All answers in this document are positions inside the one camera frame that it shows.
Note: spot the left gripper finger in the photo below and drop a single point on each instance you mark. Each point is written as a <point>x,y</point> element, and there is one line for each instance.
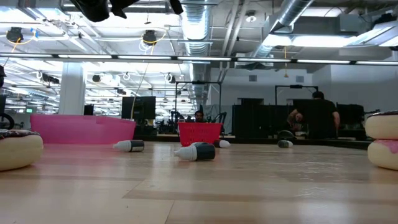
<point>176,6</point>
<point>119,6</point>

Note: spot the dropper bottle blue label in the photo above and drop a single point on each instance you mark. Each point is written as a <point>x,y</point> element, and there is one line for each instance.
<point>199,143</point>

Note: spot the dropper bottle white label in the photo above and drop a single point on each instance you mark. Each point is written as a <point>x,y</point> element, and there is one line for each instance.
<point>199,153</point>
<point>129,146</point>

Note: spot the small screw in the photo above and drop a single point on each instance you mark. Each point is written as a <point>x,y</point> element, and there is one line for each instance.
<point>221,143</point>

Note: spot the long ceiling light strip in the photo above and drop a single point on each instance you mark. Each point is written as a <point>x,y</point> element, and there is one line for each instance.
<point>202,58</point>

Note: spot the white pillar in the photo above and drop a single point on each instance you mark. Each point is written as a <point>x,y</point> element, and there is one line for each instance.
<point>72,90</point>

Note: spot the black monitor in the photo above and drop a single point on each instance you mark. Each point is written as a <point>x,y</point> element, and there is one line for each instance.
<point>138,107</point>

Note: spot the person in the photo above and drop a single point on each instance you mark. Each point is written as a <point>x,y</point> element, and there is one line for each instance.
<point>317,118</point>
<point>199,116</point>

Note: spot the pink plastic basket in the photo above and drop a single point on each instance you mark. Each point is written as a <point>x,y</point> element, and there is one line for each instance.
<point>81,129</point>

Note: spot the red plastic basket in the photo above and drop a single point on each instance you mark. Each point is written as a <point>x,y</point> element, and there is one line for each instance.
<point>199,133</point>

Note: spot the black wheel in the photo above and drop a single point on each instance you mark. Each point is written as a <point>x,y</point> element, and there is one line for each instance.
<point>6,121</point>

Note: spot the black partition cabinets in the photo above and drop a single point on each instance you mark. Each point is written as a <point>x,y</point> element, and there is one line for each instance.
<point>261,119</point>

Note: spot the silver spiral air duct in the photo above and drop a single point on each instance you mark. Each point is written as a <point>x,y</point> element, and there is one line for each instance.
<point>289,12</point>
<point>196,31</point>

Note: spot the black station frame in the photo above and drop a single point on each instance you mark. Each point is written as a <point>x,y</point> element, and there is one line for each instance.
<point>295,86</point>
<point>199,82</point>

